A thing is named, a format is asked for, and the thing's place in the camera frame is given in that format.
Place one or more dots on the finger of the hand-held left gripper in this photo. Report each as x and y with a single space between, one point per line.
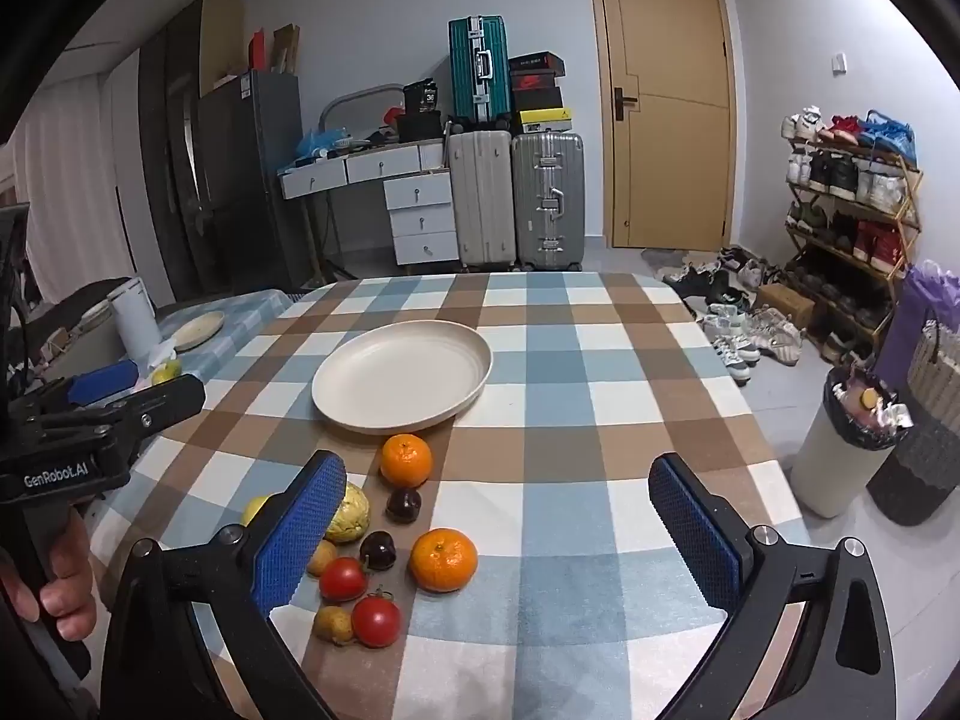
161 399
101 382

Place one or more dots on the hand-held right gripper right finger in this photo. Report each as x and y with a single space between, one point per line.
697 540

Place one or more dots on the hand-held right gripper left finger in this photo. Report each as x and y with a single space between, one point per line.
300 532

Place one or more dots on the brown kiwi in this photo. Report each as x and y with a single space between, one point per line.
334 624
324 556

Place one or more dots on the smooth yellow pear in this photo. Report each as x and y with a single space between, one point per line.
255 510

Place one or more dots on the wrinkled yellow-green citrus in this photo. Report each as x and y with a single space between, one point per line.
351 514

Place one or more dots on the red tomato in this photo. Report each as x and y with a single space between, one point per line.
376 619
343 578

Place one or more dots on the dark plum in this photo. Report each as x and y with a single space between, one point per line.
377 550
403 504

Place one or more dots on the small orange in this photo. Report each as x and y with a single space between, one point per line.
406 460

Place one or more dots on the large orange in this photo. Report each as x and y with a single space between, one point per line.
443 559

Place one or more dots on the large cream plate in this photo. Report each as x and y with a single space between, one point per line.
397 379

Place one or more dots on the person's left hand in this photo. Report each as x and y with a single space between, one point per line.
67 577

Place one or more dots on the yellow-green lime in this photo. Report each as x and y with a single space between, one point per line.
166 372

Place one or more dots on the white kettle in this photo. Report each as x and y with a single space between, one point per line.
135 315

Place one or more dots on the small cream plate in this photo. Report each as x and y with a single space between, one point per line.
199 330

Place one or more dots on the pale blue checked tablecloth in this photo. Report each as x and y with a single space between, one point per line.
251 311

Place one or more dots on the white trash bin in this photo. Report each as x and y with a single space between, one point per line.
825 465

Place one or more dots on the pile of shoes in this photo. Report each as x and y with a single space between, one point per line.
739 330

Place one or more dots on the white curtain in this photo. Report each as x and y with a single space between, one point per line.
67 165

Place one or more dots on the dark wardrobe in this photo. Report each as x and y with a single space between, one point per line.
180 165

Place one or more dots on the two-tone woven basket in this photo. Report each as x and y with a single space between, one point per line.
919 465

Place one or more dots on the dark grey fridge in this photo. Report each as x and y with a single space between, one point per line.
251 180

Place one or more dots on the cardboard box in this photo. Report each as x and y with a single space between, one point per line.
786 304

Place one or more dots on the blue plastic bag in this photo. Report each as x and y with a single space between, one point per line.
319 142

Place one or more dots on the purple bag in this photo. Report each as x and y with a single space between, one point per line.
919 307

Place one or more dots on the white desk with drawers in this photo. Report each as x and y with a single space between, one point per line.
412 195

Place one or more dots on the grey curved chair back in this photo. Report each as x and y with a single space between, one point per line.
352 97

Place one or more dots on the red flat box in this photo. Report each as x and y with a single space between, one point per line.
259 51

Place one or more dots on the brown flat box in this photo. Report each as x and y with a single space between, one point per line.
286 49

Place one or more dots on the black box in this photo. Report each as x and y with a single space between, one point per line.
418 126

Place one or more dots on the silver suitcase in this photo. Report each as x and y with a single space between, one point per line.
547 195

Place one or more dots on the wooden shoe rack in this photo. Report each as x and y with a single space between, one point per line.
900 221

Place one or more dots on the cream suitcase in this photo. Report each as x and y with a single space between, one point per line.
484 195

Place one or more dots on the black printed bag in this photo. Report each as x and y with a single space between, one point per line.
421 96

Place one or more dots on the tan wooden door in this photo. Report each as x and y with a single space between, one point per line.
667 127

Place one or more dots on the yellow black shoebox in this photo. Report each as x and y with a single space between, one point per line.
546 120

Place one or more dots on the teal suitcase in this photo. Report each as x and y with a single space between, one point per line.
480 67

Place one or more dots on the red black shoebox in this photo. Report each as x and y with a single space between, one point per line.
536 94

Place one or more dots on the white light switch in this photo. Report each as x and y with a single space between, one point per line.
840 63

